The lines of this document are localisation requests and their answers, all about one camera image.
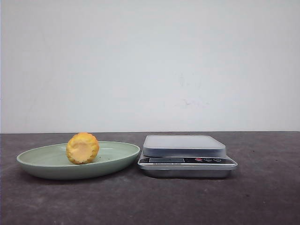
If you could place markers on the yellow corn cob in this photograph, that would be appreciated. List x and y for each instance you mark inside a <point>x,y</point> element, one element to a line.
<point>82,148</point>

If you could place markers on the silver digital kitchen scale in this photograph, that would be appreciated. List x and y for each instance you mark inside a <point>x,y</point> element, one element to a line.
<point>185,156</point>

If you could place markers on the pale green plate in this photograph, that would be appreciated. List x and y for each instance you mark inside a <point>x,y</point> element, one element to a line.
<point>52,162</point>

